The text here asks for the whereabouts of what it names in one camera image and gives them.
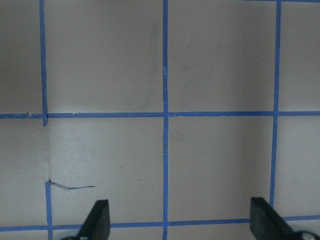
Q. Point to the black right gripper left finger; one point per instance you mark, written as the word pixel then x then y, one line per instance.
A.
pixel 97 225

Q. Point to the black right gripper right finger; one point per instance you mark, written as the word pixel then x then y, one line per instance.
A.
pixel 266 224

